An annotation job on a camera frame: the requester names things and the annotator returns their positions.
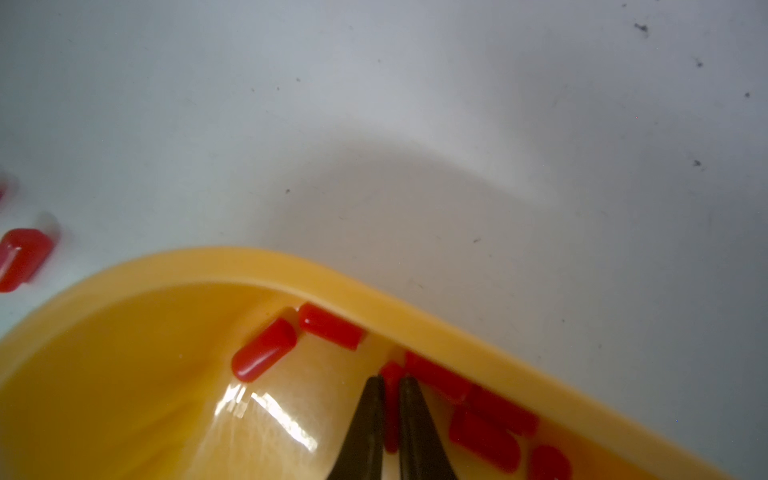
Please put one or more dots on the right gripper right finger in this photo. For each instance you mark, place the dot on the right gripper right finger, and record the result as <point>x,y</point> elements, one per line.
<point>422,455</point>

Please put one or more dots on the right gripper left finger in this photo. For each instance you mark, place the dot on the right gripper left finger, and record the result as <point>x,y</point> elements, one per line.
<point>361,453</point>

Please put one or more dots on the yellow plastic storage box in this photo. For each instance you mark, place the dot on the yellow plastic storage box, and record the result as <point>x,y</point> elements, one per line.
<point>127,375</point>

